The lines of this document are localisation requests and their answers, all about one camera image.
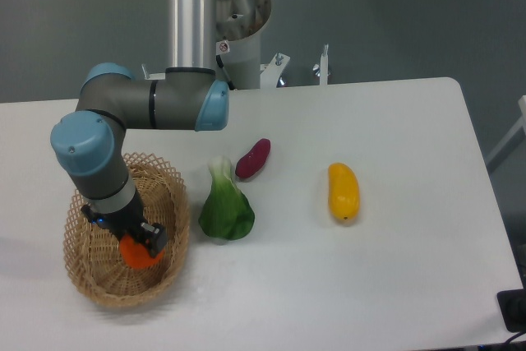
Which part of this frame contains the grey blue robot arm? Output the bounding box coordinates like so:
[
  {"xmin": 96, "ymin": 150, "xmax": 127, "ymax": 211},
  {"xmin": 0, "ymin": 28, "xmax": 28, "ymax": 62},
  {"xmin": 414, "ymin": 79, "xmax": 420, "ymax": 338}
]
[{"xmin": 50, "ymin": 0, "xmax": 228, "ymax": 257}]

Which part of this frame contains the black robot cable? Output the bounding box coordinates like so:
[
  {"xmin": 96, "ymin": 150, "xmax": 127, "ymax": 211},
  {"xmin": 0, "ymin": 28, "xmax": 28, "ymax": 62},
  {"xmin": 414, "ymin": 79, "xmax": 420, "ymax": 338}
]
[{"xmin": 215, "ymin": 54, "xmax": 237, "ymax": 91}]

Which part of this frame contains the yellow mango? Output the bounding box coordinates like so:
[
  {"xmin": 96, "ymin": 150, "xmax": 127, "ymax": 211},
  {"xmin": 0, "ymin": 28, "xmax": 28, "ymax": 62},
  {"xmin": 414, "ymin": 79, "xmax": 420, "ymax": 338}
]
[{"xmin": 328, "ymin": 163, "xmax": 361, "ymax": 221}]

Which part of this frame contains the green bok choy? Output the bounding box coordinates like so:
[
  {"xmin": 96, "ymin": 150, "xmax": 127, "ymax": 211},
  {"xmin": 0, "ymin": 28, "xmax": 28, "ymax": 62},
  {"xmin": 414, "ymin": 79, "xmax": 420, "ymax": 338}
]
[{"xmin": 198, "ymin": 155, "xmax": 255, "ymax": 241}]

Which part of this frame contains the white frame at right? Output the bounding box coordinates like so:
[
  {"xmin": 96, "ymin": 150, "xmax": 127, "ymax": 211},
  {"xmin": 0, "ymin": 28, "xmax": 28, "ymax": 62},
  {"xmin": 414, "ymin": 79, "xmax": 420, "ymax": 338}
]
[{"xmin": 485, "ymin": 95, "xmax": 525, "ymax": 174}]

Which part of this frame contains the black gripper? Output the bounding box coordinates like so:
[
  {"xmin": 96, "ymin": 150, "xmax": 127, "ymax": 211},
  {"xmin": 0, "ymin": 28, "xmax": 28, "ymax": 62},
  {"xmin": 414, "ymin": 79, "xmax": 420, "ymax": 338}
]
[{"xmin": 81, "ymin": 192, "xmax": 168, "ymax": 257}]

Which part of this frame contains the purple sweet potato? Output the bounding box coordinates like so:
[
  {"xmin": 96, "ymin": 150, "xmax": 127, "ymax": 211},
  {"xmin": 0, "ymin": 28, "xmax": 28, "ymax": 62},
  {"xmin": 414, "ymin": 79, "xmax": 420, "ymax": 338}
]
[{"xmin": 235, "ymin": 138, "xmax": 271, "ymax": 180}]

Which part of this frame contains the woven wicker basket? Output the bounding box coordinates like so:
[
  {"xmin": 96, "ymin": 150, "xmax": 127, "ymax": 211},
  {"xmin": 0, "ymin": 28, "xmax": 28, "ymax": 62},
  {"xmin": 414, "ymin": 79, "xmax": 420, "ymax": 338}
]
[{"xmin": 63, "ymin": 152, "xmax": 190, "ymax": 307}]

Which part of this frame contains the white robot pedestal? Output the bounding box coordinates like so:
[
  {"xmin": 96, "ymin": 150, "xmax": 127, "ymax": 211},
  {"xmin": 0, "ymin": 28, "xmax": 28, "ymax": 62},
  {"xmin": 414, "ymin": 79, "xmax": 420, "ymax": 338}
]
[{"xmin": 216, "ymin": 0, "xmax": 272, "ymax": 90}]

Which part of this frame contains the orange fruit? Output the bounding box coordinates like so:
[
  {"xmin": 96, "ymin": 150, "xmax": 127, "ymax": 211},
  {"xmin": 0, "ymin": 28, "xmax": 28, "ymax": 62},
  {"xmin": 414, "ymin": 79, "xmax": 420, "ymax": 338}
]
[{"xmin": 118, "ymin": 234, "xmax": 165, "ymax": 270}]

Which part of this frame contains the black device at table edge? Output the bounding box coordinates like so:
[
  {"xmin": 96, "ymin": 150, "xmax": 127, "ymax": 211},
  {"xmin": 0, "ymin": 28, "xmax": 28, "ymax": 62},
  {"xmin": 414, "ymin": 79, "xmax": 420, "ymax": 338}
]
[{"xmin": 496, "ymin": 289, "xmax": 525, "ymax": 333}]

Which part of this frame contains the white base bracket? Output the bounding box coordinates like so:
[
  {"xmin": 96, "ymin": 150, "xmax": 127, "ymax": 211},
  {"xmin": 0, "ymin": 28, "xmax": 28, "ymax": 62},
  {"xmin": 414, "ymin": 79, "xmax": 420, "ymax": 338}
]
[{"xmin": 141, "ymin": 40, "xmax": 331, "ymax": 90}]

